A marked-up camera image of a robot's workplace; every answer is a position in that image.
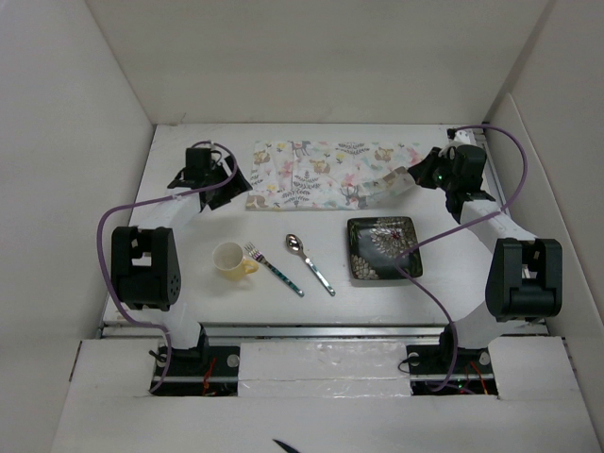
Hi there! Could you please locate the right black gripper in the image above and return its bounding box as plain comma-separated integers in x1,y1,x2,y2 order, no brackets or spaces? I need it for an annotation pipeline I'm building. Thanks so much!
407,146,459,193

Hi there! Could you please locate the white floral cloth napkin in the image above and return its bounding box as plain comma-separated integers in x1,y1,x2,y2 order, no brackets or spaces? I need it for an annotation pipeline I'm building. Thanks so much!
245,141,424,211

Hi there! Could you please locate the black floral square plate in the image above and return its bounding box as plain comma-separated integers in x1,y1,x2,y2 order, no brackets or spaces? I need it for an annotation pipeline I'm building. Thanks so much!
346,216,424,281

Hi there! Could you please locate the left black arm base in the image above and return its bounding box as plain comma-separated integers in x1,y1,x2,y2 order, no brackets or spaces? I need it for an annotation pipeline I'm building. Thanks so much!
149,329,241,397

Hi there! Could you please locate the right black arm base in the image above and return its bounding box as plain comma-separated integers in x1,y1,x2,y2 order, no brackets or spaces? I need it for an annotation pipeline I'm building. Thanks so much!
398,327,498,396

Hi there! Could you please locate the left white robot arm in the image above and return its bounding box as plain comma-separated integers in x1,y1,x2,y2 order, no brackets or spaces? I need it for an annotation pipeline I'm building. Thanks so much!
110,141,252,375

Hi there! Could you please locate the yellow ceramic mug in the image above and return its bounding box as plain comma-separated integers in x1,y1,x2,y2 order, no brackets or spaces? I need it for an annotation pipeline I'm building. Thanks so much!
212,242,259,281

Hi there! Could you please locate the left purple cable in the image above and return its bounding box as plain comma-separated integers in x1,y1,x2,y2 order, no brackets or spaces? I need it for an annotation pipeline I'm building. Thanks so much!
96,140,239,393

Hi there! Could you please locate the fork with teal handle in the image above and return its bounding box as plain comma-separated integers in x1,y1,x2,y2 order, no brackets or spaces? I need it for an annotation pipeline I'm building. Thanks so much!
243,243,305,297

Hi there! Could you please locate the spoon with teal handle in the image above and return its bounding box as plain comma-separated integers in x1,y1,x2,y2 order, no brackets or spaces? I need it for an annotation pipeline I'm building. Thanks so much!
285,233,336,296

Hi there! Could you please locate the aluminium rail frame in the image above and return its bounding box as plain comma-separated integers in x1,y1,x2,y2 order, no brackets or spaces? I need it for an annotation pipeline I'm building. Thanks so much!
96,123,548,341

